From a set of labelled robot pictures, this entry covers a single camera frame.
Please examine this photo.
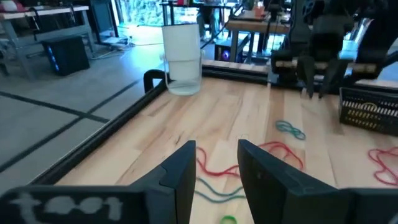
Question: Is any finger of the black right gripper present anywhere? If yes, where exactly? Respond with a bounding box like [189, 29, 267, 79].
[317, 58, 349, 100]
[297, 55, 317, 100]

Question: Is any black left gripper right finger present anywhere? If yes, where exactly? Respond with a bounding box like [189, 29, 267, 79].
[237, 139, 398, 224]

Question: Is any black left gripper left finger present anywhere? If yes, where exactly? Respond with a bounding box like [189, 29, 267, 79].
[0, 139, 197, 224]

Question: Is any yellow rubber band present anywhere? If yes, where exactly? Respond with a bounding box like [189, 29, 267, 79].
[357, 102, 379, 112]

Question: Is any teal rubber band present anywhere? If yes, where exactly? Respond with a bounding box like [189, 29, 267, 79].
[275, 120, 307, 141]
[194, 176, 246, 205]

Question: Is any red rubber band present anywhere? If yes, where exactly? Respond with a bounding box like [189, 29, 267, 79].
[368, 146, 398, 187]
[195, 141, 305, 178]

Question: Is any black slotted plastic bin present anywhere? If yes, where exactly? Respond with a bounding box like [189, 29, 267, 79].
[338, 86, 398, 137]

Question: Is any wooden table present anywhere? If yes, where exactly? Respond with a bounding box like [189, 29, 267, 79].
[225, 11, 293, 63]

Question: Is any black computer tower purple light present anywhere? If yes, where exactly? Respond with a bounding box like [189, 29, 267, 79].
[213, 39, 246, 63]

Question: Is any white cylindrical canister on stand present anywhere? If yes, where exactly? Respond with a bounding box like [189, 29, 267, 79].
[160, 23, 205, 96]

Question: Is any black computer tower blue light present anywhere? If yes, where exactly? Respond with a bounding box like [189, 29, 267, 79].
[41, 35, 91, 77]

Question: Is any grey-legged workbench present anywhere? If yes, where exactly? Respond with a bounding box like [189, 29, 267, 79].
[0, 4, 96, 78]

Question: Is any black aluminium table frame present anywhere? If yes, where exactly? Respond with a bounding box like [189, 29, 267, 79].
[29, 60, 398, 186]

